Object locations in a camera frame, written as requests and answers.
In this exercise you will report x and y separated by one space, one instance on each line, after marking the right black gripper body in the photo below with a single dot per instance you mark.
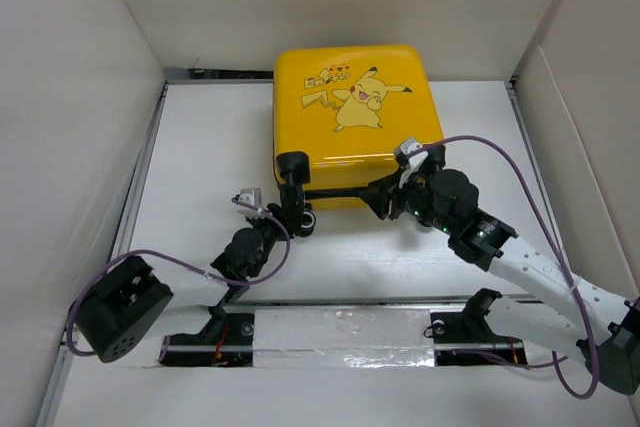
412 198

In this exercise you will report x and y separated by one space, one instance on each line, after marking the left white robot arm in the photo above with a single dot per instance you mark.
122 301

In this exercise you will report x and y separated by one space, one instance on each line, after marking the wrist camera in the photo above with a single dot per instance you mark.
250 199
410 156

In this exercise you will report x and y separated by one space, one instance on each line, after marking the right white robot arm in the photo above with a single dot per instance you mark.
582 321

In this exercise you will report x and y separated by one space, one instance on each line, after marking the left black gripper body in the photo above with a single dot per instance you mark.
274 213

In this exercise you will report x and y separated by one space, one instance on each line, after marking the white foam cover panel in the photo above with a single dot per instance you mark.
342 337

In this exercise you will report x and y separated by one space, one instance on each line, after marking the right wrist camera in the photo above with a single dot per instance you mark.
410 156

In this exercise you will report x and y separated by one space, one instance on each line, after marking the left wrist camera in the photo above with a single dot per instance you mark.
250 199

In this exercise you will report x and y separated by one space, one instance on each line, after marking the yellow cartoon suitcase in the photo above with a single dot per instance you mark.
338 115

